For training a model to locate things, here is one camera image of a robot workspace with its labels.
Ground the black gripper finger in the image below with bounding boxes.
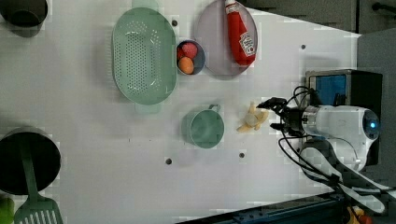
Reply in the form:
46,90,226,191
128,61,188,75
270,123,287,132
257,97,287,113

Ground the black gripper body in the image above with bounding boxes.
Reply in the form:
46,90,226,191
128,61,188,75
280,107,304,136

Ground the peeled toy banana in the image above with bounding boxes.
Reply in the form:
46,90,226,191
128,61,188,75
236,102,269,133

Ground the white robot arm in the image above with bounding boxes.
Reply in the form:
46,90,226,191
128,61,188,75
259,97,395,214

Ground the green mug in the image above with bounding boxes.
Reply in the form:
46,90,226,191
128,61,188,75
180,104,225,149

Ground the black toaster oven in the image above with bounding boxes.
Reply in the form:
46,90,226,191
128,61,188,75
306,69,382,168

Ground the red ketchup bottle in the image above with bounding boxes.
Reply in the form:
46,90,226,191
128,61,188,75
224,0,256,66

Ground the small blue bowl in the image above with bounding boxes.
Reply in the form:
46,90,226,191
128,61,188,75
177,39,205,76

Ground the orange toy fruit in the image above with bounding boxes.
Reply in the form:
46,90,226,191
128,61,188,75
178,57,194,75

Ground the pink toy strawberry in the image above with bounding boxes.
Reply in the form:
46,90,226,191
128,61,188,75
182,42,198,59

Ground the red toy fruit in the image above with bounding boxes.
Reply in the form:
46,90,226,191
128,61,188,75
177,47,184,61

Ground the green perforated colander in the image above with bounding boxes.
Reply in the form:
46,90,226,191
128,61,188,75
111,0,177,114

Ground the large black pot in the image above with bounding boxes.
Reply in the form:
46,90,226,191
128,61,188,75
0,127,62,195

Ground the green slotted spatula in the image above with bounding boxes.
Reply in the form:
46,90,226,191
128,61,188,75
14,148,64,224

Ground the green toy vegetable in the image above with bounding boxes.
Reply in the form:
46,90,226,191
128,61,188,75
0,197,15,224

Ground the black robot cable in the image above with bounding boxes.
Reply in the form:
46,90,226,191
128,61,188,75
277,86,347,188

